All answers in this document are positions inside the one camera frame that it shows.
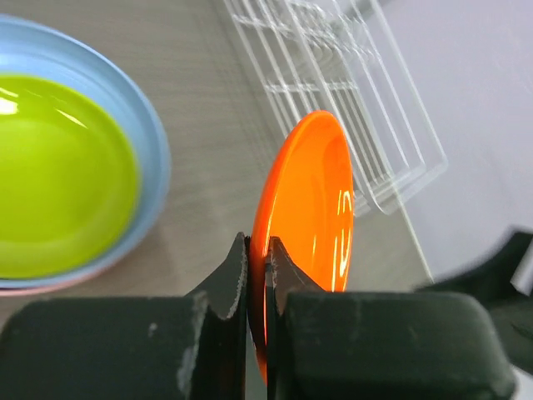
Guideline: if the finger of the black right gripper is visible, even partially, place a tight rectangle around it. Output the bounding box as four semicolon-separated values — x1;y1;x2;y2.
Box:
416;230;532;371

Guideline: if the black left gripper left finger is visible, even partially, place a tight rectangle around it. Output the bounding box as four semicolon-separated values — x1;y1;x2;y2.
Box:
1;233;248;399

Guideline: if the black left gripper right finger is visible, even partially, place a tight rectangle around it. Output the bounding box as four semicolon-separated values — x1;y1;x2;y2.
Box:
265;238;516;399

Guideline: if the orange plate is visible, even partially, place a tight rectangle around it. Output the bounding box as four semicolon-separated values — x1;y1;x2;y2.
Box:
247;110;354;378

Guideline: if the pink plate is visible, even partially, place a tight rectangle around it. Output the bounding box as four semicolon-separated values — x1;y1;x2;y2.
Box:
1;267;110;298

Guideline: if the green plate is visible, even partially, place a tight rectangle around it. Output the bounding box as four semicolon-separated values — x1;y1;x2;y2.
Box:
1;74;141;279

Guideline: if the blue plate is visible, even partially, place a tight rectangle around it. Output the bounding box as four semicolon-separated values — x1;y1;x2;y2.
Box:
1;14;172;289

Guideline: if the white wire dish rack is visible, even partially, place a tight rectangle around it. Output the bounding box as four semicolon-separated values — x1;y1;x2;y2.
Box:
226;1;448;216

